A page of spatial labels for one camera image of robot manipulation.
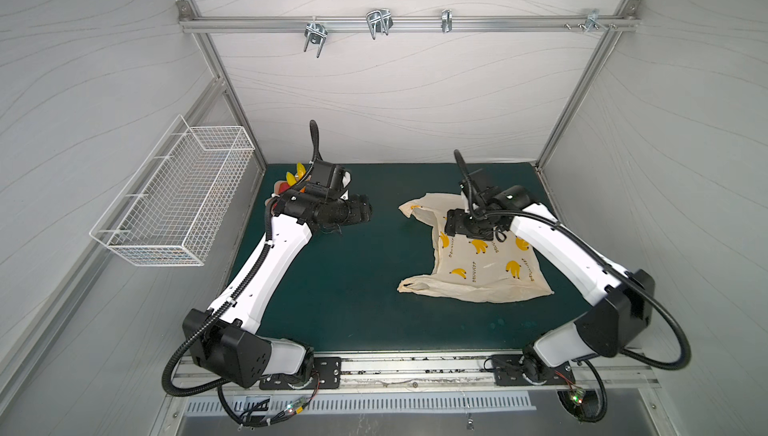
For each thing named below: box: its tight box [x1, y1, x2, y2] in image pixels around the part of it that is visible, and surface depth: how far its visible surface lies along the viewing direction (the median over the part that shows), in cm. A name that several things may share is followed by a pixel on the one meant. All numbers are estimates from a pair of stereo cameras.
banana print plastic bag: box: [397, 193, 555, 302], surface depth 90 cm
